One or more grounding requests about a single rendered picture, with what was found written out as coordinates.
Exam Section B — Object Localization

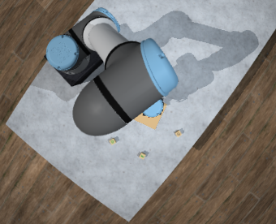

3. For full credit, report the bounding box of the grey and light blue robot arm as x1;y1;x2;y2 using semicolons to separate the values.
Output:
46;7;179;136

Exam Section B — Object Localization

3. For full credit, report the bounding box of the tan flat mat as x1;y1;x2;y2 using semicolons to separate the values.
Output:
134;103;167;129

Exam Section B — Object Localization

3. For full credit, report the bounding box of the beige block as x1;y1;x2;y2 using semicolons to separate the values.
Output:
175;130;182;136
139;152;146;159
110;138;116;144

